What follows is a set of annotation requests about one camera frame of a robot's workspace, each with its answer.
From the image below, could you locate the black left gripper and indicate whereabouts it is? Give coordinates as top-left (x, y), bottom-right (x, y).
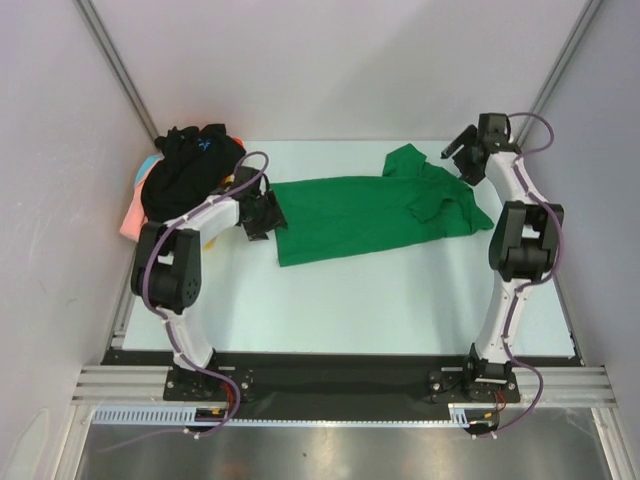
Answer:
top-left (242, 190), bottom-right (287, 242)

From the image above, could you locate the green t-shirt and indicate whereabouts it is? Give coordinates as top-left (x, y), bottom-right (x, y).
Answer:
top-left (272, 144), bottom-right (494, 267)

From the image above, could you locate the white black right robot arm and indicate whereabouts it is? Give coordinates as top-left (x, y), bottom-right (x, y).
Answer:
top-left (441, 113), bottom-right (564, 402)

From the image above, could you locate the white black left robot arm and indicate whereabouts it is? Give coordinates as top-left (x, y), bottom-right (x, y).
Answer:
top-left (131, 167), bottom-right (287, 400)

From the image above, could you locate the yellow t-shirt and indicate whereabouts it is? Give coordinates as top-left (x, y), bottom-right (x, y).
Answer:
top-left (203, 174), bottom-right (235, 250)

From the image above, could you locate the black t-shirt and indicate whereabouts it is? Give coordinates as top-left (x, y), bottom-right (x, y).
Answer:
top-left (141, 124), bottom-right (246, 222)

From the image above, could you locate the light blue t-shirt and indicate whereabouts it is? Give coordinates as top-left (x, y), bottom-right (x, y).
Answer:
top-left (134, 154), bottom-right (164, 186)

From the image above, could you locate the pink t-shirt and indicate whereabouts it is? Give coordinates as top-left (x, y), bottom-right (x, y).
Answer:
top-left (119, 184), bottom-right (147, 242)

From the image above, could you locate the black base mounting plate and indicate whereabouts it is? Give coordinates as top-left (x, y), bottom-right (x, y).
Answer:
top-left (102, 349), bottom-right (586, 424)

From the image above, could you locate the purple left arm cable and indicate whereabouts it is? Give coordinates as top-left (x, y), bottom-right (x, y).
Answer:
top-left (97, 152), bottom-right (271, 451)

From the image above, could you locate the aluminium corner frame post right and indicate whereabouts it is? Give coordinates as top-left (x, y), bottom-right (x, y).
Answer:
top-left (530, 0), bottom-right (606, 116)

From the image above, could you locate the aluminium corner frame post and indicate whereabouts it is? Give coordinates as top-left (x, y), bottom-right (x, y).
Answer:
top-left (72, 0), bottom-right (159, 143)
top-left (530, 0), bottom-right (606, 116)

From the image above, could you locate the white slotted cable duct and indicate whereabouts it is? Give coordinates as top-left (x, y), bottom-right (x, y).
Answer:
top-left (92, 404), bottom-right (497, 430)

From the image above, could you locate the aluminium front rail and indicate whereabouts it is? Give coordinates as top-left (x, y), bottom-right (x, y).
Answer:
top-left (71, 365), bottom-right (617, 408)

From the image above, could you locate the aluminium corner frame post left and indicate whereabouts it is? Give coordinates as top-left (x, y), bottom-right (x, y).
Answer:
top-left (72, 0), bottom-right (159, 143)

